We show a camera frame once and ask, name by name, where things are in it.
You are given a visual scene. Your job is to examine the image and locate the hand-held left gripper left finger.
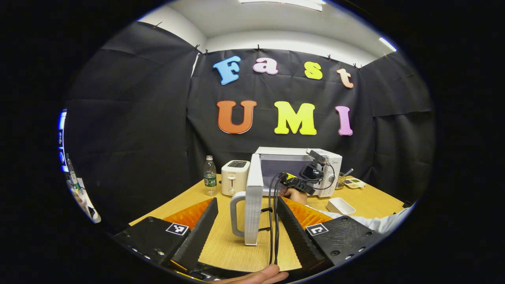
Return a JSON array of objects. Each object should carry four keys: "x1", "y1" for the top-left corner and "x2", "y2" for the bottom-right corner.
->
[{"x1": 112, "y1": 197, "x2": 219, "y2": 273}]

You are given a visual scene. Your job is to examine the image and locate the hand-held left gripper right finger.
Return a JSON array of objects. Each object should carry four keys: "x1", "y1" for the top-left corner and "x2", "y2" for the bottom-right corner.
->
[{"x1": 276, "y1": 196, "x2": 384, "y2": 273}]

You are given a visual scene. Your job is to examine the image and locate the white microwave oven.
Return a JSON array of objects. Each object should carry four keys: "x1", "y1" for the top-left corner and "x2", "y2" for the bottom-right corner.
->
[{"x1": 230, "y1": 147, "x2": 343, "y2": 246}]

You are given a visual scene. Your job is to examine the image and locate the white rectangular tray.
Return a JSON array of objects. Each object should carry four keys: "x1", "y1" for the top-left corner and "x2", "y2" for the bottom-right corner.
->
[{"x1": 327, "y1": 197, "x2": 356, "y2": 215}]

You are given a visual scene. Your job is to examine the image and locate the white toaster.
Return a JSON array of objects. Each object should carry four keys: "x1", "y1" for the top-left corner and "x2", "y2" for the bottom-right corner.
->
[{"x1": 221, "y1": 160, "x2": 251, "y2": 196}]

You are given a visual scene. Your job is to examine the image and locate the clear plastic water bottle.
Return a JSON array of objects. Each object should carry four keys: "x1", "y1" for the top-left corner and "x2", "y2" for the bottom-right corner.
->
[{"x1": 204, "y1": 155, "x2": 218, "y2": 196}]

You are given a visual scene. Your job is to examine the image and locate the white flat object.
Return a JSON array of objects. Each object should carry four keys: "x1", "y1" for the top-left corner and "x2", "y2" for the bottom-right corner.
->
[{"x1": 71, "y1": 177, "x2": 102, "y2": 224}]

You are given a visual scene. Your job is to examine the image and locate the black backdrop cloth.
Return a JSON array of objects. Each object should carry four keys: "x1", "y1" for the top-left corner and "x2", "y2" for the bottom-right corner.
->
[{"x1": 63, "y1": 22, "x2": 436, "y2": 233}]

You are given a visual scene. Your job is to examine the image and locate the slim clear bottle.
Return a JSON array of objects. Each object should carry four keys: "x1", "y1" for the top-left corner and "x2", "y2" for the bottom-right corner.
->
[{"x1": 65, "y1": 153, "x2": 82, "y2": 194}]

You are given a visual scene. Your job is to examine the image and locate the blue-lit monitor screen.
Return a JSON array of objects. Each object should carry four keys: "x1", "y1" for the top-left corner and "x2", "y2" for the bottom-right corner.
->
[{"x1": 58, "y1": 110, "x2": 68, "y2": 173}]

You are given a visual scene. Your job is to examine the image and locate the long ceiling light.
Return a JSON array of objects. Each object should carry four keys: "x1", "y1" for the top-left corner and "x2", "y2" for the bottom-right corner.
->
[{"x1": 239, "y1": 0, "x2": 326, "y2": 11}]

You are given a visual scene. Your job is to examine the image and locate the black cable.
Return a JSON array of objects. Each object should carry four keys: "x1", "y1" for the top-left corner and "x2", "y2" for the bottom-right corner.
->
[
  {"x1": 268, "y1": 172, "x2": 284, "y2": 265},
  {"x1": 273, "y1": 176, "x2": 287, "y2": 265}
]

